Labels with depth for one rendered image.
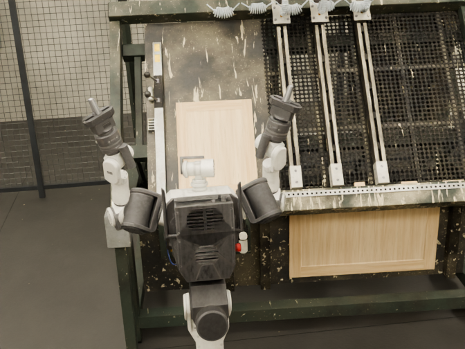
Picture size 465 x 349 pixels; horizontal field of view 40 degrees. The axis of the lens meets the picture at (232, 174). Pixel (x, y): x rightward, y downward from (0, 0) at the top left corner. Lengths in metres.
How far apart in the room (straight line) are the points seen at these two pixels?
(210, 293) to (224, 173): 1.37
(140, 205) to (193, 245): 0.25
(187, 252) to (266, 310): 1.68
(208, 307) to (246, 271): 1.69
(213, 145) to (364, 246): 1.11
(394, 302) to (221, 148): 1.37
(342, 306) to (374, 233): 0.48
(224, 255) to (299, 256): 1.73
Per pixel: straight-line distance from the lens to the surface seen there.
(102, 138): 2.35
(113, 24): 3.95
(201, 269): 2.23
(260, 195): 2.29
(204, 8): 3.90
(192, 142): 3.62
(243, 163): 3.57
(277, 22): 3.86
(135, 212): 2.27
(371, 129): 3.69
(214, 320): 2.25
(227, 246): 2.19
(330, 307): 3.86
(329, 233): 3.87
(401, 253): 4.05
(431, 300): 4.01
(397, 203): 3.60
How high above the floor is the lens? 2.28
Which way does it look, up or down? 22 degrees down
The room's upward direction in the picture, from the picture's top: 2 degrees counter-clockwise
